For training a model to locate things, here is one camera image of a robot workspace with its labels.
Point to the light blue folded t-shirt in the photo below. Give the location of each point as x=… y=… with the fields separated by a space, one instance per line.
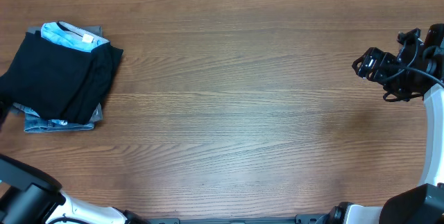
x=82 y=39

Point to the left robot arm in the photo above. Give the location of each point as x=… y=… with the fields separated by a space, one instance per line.
x=34 y=196

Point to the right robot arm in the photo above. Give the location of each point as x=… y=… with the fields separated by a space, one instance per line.
x=424 y=203

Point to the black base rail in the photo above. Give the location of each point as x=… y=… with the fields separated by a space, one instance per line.
x=297 y=219

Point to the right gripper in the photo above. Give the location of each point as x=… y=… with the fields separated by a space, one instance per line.
x=383 y=66

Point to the black t-shirt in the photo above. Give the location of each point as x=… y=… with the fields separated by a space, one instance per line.
x=52 y=75

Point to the folded blue jeans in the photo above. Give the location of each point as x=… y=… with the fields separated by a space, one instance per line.
x=34 y=124

